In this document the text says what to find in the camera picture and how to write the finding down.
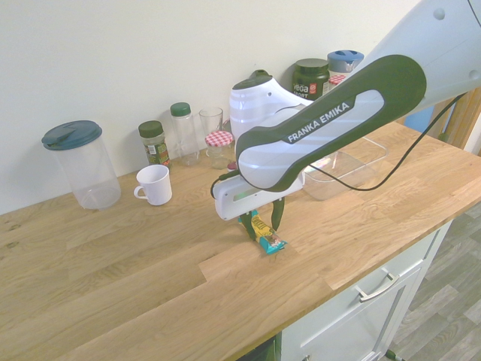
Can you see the clear plastic rectangular container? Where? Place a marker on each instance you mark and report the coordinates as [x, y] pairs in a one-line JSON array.
[[338, 176]]

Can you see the yellow and teal protein bar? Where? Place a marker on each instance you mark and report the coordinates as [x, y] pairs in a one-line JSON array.
[[265, 233]]

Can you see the large jar red checkered lid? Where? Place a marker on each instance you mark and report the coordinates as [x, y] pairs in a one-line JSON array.
[[337, 79]]

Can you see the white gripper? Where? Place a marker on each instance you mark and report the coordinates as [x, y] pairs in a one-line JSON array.
[[233, 199]]

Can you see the white mug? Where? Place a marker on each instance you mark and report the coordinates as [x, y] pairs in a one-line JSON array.
[[156, 186]]

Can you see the silver cabinet knob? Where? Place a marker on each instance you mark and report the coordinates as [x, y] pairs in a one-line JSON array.
[[306, 357]]

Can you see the dark dishwasher front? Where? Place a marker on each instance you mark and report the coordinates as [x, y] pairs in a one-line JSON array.
[[270, 347]]

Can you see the glass jar red checkered lid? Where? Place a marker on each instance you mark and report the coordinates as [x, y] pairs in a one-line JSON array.
[[218, 139], [231, 166]]

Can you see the wooden door panel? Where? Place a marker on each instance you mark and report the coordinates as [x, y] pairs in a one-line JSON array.
[[467, 124]]

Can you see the clear pitcher with teal lid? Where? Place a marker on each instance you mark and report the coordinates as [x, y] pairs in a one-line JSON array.
[[90, 176]]

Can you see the spice jar with dark lid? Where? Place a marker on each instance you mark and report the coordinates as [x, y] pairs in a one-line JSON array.
[[154, 150]]

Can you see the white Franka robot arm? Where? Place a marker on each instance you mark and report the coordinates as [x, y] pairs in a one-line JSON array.
[[338, 113]]

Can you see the large black protein powder tub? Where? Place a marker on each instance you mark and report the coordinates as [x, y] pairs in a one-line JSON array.
[[310, 79]]

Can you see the clear bottle with green lid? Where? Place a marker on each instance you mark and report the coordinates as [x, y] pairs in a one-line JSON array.
[[184, 135]]

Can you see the white kitchen cabinet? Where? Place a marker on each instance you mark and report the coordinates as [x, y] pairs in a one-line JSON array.
[[345, 331]]

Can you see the tall clear drinking glass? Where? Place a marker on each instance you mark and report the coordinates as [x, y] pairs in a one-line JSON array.
[[210, 120]]

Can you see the frosted pitcher with blue lid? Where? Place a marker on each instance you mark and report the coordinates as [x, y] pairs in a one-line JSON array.
[[343, 60]]

